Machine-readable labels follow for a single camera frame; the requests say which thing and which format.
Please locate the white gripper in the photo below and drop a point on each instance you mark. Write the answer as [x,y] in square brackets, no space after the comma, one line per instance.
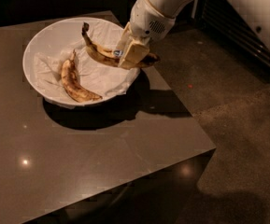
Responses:
[148,20]

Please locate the spotted banana with sticker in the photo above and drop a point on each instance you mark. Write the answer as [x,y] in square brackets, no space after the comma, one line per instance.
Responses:
[112,57]

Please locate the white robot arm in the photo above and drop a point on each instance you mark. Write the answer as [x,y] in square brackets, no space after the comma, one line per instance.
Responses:
[170,8]

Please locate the white bowl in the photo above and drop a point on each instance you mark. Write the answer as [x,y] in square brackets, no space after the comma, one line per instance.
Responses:
[105,33]

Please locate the left spotted banana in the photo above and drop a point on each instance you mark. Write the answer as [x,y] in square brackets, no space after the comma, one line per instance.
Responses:
[69,78]

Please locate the white paper napkin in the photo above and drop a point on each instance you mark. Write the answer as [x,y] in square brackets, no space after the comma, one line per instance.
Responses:
[55,46]

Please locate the dark radiator grille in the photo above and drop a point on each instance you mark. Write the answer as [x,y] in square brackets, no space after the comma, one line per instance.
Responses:
[246,22]

